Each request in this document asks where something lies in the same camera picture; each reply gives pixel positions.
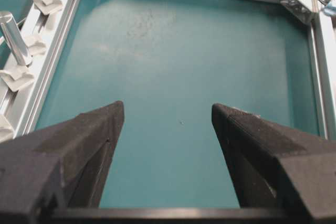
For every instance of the square aluminium extrusion frame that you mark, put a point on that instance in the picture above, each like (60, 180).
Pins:
(170, 60)

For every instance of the blue tape under zip tie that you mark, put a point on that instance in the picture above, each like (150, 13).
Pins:
(330, 9)

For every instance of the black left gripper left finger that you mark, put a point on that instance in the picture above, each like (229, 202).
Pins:
(61, 166)

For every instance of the clear acrylic peg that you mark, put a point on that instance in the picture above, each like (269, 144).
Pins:
(14, 39)

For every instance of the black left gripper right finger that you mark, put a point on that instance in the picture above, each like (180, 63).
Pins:
(272, 165)

